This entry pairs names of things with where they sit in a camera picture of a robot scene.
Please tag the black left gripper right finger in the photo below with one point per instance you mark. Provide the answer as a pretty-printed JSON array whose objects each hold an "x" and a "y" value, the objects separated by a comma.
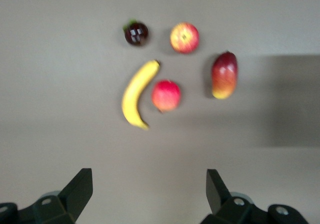
[{"x": 222, "y": 209}]

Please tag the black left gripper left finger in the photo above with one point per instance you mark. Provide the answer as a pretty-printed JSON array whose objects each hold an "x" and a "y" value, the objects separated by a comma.
[{"x": 70, "y": 204}]

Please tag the yellow banana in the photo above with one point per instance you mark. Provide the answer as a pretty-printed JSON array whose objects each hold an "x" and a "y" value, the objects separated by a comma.
[{"x": 135, "y": 96}]

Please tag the red yellow apple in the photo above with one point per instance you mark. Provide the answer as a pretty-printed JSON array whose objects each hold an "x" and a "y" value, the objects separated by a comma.
[{"x": 184, "y": 37}]

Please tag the brown table cover sheet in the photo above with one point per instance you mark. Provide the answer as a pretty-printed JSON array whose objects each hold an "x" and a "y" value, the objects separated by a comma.
[{"x": 62, "y": 96}]

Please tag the red yellow mango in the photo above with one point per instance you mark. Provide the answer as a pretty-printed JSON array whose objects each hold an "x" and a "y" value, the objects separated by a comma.
[{"x": 224, "y": 76}]

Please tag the dark purple mangosteen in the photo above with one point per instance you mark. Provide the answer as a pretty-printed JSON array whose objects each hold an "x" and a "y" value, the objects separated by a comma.
[{"x": 137, "y": 33}]

